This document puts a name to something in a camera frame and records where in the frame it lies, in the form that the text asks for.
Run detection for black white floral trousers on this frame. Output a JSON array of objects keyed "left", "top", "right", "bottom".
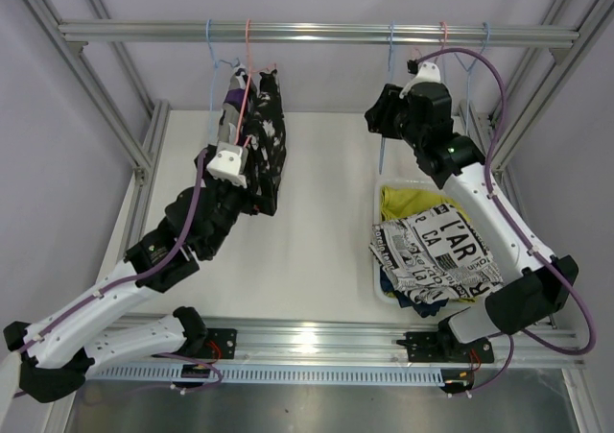
[{"left": 242, "top": 69, "right": 287, "bottom": 216}]

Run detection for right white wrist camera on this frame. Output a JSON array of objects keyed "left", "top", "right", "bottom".
[{"left": 399, "top": 61, "right": 441, "bottom": 99}]

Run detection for white plastic basket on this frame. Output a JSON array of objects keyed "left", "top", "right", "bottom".
[{"left": 369, "top": 177, "right": 464, "bottom": 305}]

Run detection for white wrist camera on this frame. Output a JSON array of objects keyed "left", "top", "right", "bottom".
[
  {"left": 206, "top": 142, "right": 248, "bottom": 189},
  {"left": 399, "top": 61, "right": 441, "bottom": 99}
]

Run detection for pink wire hanger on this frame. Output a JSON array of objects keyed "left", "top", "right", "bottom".
[
  {"left": 234, "top": 18, "right": 256, "bottom": 145},
  {"left": 430, "top": 21, "right": 448, "bottom": 80}
]

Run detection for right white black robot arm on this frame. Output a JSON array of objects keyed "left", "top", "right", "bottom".
[{"left": 365, "top": 81, "right": 579, "bottom": 361}]

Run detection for aluminium hanging rail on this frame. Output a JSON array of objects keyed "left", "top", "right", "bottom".
[{"left": 59, "top": 19, "right": 580, "bottom": 49}]

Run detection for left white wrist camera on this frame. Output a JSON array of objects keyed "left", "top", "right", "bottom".
[{"left": 206, "top": 142, "right": 248, "bottom": 189}]

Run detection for white newspaper print trousers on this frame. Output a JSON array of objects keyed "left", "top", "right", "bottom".
[{"left": 369, "top": 203, "right": 504, "bottom": 304}]

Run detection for navy blue trousers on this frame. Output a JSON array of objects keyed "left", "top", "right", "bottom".
[{"left": 379, "top": 268, "right": 448, "bottom": 318}]

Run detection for aluminium frame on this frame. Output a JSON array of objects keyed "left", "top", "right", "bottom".
[{"left": 22, "top": 0, "right": 613, "bottom": 342}]

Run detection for yellow-green trousers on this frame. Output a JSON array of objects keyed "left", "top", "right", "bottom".
[{"left": 369, "top": 185, "right": 493, "bottom": 317}]

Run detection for slotted cable duct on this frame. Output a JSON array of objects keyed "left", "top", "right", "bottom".
[{"left": 89, "top": 360, "right": 472, "bottom": 387}]

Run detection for purple grey patterned trousers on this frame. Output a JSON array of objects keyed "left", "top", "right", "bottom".
[{"left": 205, "top": 64, "right": 248, "bottom": 167}]

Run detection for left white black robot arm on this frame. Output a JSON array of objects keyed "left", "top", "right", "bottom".
[{"left": 1, "top": 180, "right": 277, "bottom": 403}]

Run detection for light blue wire hanger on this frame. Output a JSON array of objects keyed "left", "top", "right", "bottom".
[
  {"left": 205, "top": 19, "right": 241, "bottom": 145},
  {"left": 455, "top": 22, "right": 491, "bottom": 133}
]

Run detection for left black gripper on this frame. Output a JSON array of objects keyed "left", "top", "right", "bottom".
[{"left": 194, "top": 159, "right": 278, "bottom": 257}]

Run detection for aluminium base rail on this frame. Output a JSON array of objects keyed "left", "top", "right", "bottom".
[{"left": 105, "top": 314, "right": 585, "bottom": 369}]

